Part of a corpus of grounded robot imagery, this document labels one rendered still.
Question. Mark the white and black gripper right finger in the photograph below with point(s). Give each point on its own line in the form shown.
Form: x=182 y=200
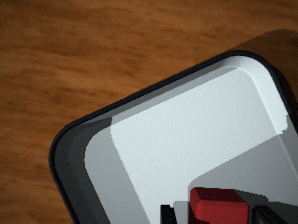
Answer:
x=262 y=214

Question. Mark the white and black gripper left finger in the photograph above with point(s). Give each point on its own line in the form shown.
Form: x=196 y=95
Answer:
x=167 y=215

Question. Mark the dark red block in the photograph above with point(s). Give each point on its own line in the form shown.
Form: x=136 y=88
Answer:
x=217 y=206

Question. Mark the white tray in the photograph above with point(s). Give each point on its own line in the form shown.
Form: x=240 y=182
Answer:
x=225 y=123

